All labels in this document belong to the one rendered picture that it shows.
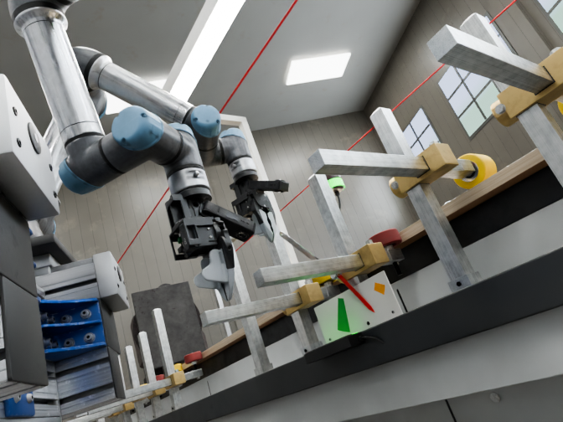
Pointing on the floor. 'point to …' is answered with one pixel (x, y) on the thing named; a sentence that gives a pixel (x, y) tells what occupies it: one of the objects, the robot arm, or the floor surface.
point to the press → (183, 326)
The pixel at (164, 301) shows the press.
